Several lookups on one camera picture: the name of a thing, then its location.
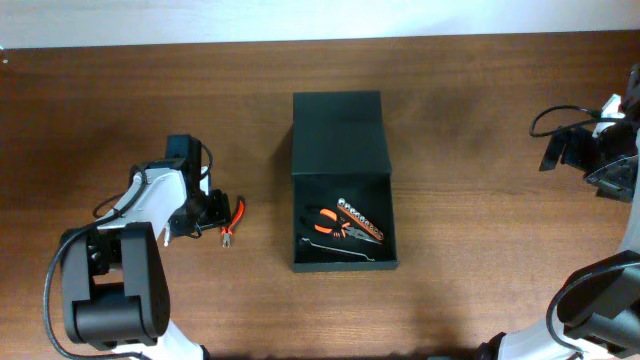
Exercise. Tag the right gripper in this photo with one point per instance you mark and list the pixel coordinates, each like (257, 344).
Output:
(573, 150)

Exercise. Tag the small orange cutting pliers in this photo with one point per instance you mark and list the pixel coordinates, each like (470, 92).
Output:
(227, 231)

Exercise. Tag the silver combination wrench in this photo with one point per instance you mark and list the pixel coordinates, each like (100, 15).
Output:
(310, 243)

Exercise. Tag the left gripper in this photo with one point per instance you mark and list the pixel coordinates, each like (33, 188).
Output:
(218, 208)

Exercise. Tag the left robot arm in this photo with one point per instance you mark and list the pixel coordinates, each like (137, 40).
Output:
(115, 295)

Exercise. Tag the dark green open box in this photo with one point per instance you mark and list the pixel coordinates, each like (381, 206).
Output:
(339, 150)

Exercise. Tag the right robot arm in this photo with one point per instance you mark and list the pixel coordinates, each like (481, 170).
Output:
(595, 313)

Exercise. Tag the orange socket bit rail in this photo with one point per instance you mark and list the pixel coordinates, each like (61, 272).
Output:
(360, 227)

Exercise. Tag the yellow black screwdriver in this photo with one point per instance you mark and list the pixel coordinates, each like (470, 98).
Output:
(167, 235)

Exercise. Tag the orange black long-nose pliers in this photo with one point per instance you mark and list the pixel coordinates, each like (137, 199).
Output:
(326, 221)

